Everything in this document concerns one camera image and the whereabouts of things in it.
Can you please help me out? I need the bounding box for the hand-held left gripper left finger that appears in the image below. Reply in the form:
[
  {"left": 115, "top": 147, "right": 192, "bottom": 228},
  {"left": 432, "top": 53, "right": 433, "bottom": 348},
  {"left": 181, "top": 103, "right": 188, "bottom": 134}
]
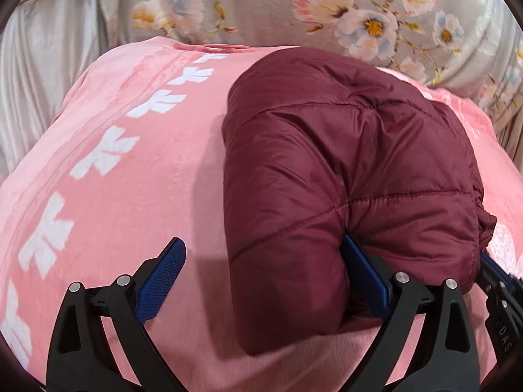
[{"left": 47, "top": 237, "right": 187, "bottom": 392}]

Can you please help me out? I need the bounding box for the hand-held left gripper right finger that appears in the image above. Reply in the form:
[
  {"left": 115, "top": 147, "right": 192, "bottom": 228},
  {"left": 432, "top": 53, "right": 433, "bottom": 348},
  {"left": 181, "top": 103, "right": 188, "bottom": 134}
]
[{"left": 341, "top": 235, "right": 497, "bottom": 392}]

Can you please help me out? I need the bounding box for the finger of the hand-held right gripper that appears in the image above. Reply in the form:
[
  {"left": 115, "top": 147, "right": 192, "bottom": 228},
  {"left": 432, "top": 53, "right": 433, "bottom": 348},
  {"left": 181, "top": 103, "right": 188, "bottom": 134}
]
[{"left": 475, "top": 252, "right": 523, "bottom": 295}]

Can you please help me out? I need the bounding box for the maroon puffer jacket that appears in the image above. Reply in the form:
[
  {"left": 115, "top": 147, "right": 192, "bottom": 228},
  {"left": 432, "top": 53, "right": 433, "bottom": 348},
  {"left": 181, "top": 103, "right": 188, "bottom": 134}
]
[{"left": 223, "top": 47, "right": 498, "bottom": 356}]

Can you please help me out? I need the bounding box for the pink blanket with white bows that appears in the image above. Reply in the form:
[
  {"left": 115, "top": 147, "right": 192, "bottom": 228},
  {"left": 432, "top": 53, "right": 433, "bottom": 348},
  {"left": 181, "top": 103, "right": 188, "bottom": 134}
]
[{"left": 0, "top": 36, "right": 523, "bottom": 392}]

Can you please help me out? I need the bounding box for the pale satin cloth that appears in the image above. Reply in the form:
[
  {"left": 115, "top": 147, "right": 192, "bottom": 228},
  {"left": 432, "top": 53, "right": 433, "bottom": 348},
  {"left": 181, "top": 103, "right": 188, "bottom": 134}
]
[{"left": 0, "top": 0, "right": 119, "bottom": 180}]

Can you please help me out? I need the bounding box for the floral bedsheet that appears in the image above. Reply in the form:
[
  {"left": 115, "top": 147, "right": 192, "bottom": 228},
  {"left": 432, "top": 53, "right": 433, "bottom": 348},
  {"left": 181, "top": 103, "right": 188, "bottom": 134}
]
[{"left": 98, "top": 0, "right": 523, "bottom": 164}]

